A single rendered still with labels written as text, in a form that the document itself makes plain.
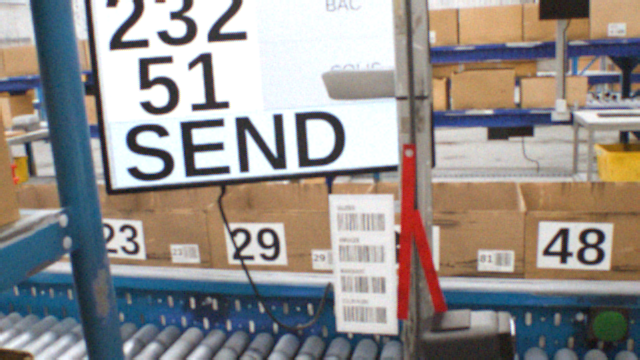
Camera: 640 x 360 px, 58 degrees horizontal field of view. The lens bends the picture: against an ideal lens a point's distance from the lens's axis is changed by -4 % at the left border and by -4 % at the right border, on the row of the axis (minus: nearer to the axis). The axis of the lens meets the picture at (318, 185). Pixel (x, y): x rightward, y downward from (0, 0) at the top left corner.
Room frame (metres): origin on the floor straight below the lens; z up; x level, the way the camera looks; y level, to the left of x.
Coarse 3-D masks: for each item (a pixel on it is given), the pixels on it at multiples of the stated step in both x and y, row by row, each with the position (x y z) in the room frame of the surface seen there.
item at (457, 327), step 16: (432, 320) 0.70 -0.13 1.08; (448, 320) 0.69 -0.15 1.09; (464, 320) 0.68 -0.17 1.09; (480, 320) 0.68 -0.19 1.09; (496, 320) 0.68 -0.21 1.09; (432, 336) 0.67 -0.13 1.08; (448, 336) 0.67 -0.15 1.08; (464, 336) 0.66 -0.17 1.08; (480, 336) 0.65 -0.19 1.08; (496, 336) 0.65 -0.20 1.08; (512, 336) 0.65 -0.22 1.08; (432, 352) 0.67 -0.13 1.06; (448, 352) 0.66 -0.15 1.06; (464, 352) 0.66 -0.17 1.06; (480, 352) 0.65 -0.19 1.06; (496, 352) 0.65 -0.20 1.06; (512, 352) 0.65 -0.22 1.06
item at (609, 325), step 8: (608, 312) 1.15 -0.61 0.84; (616, 312) 1.15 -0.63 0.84; (600, 320) 1.15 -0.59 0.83; (608, 320) 1.14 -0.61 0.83; (616, 320) 1.14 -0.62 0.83; (624, 320) 1.14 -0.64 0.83; (600, 328) 1.15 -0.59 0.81; (608, 328) 1.14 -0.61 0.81; (616, 328) 1.14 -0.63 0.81; (624, 328) 1.13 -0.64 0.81; (600, 336) 1.15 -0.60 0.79; (608, 336) 1.14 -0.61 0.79; (616, 336) 1.14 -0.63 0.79
